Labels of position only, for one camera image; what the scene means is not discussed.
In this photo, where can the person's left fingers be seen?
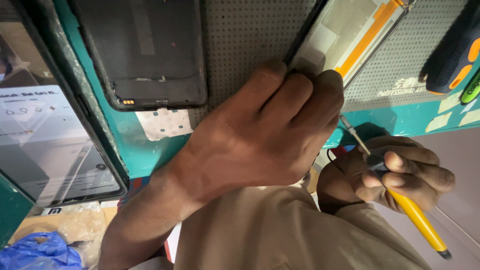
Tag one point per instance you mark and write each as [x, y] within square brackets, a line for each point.
[300, 90]

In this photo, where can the person's right hand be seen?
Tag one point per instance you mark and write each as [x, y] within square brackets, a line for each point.
[408, 180]

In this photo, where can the grey perforated work mat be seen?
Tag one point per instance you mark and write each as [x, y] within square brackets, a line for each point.
[243, 37]

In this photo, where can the person's left hand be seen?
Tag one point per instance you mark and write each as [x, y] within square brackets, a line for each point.
[255, 142]

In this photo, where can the tablet screen assembly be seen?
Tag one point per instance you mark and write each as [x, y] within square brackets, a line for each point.
[337, 30]

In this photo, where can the brown cardboard box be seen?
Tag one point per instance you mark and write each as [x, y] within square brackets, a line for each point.
[33, 225]

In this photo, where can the orange flat ribbon strip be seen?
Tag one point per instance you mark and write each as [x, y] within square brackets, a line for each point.
[369, 35]

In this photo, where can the clear plastic bag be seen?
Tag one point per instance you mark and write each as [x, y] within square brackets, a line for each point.
[84, 225]

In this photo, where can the black tablet with lit screen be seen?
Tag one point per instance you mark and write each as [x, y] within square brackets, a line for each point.
[45, 131]

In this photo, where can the blue and orange power tool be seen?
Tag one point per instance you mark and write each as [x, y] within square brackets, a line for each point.
[450, 60]

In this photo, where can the blue plastic bag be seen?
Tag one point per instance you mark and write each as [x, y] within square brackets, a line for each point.
[37, 253]

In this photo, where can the white adhesive sticker sheet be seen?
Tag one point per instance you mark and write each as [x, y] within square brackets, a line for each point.
[165, 124]

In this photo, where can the person's right fingers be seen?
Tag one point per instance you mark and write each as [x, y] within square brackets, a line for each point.
[412, 182]

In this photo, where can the black tablet back cover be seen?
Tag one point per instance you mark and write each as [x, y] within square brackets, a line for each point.
[146, 48]

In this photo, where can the pale paper tape piece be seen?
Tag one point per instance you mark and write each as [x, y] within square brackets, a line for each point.
[470, 117]
[450, 102]
[438, 122]

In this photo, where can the person's beige garment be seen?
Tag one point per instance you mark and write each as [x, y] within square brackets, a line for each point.
[281, 232]

